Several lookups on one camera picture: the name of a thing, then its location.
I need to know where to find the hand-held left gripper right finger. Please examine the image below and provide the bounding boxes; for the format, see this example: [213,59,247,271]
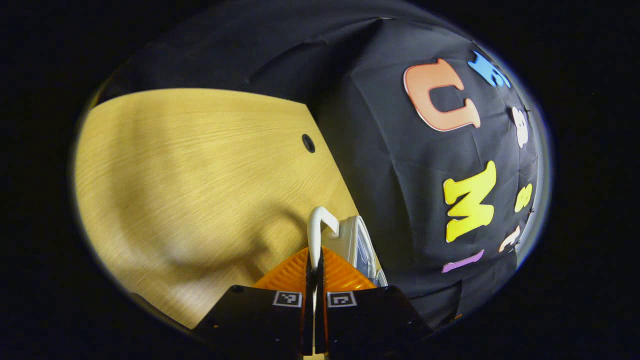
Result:
[315,247,434,358]

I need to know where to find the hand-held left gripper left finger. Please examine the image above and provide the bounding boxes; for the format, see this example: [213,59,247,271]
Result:
[192,247,316,359]

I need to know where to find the white suitcase with grey lining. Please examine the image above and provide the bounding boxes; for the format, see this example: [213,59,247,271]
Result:
[306,205,389,289]

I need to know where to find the black backdrop cloth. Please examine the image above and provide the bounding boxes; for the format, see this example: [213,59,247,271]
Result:
[95,0,552,332]

